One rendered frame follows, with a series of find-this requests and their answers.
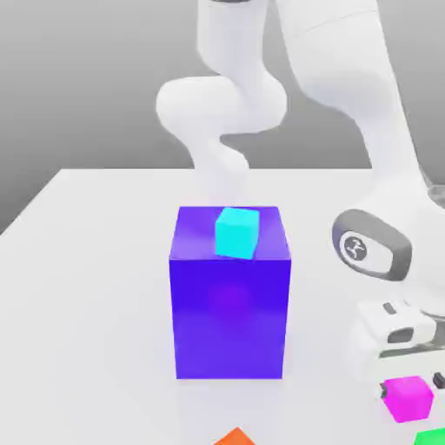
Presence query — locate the small orange cube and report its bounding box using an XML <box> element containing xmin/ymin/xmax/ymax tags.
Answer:
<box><xmin>212</xmin><ymin>426</ymin><xmax>257</xmax><ymax>445</ymax></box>

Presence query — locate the small cyan cube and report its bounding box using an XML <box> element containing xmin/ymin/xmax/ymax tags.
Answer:
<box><xmin>214</xmin><ymin>207</ymin><xmax>261</xmax><ymax>261</ymax></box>

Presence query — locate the small magenta cube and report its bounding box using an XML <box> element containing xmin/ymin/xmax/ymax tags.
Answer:
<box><xmin>382</xmin><ymin>375</ymin><xmax>435</xmax><ymax>424</ymax></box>

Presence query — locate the small green cube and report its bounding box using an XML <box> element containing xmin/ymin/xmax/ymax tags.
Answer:
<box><xmin>415</xmin><ymin>428</ymin><xmax>445</xmax><ymax>445</ymax></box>

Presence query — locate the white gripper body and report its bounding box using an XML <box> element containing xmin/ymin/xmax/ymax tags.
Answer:
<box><xmin>369</xmin><ymin>339</ymin><xmax>445</xmax><ymax>383</ymax></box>

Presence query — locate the large blue box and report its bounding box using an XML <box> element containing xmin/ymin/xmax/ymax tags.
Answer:
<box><xmin>169</xmin><ymin>205</ymin><xmax>292</xmax><ymax>381</ymax></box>

